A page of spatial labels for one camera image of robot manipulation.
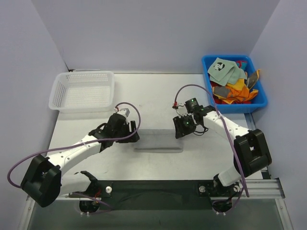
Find grey panda towel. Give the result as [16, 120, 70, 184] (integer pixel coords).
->
[133, 129, 183, 153]

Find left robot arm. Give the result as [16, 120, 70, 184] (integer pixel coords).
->
[21, 112, 140, 207]

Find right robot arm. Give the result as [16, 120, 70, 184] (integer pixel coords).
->
[173, 108, 272, 189]

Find white perforated plastic basket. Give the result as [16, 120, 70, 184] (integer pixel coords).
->
[48, 70, 115, 113]

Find orange towel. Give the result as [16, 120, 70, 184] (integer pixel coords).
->
[210, 79, 259, 104]

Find green panda towel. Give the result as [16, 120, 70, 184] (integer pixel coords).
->
[207, 58, 247, 86]

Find black base mat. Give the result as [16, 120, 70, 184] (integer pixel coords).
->
[69, 180, 241, 213]

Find grey orange-edged towel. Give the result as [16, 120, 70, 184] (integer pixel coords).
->
[246, 69, 261, 90]

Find red blue towel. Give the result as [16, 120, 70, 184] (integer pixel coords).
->
[235, 60, 248, 71]

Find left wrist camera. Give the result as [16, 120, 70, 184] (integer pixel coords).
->
[114, 107, 130, 118]

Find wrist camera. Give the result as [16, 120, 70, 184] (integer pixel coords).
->
[185, 98, 203, 114]
[114, 107, 130, 118]

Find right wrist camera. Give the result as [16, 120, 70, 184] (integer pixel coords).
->
[185, 98, 203, 114]

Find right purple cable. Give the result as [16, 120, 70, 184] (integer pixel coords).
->
[172, 83, 250, 214]

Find purple cable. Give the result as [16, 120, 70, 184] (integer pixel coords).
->
[7, 102, 142, 213]
[172, 83, 250, 214]

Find aluminium front rail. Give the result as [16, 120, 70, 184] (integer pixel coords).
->
[19, 179, 293, 230]

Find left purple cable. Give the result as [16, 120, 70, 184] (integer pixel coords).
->
[7, 102, 142, 213]

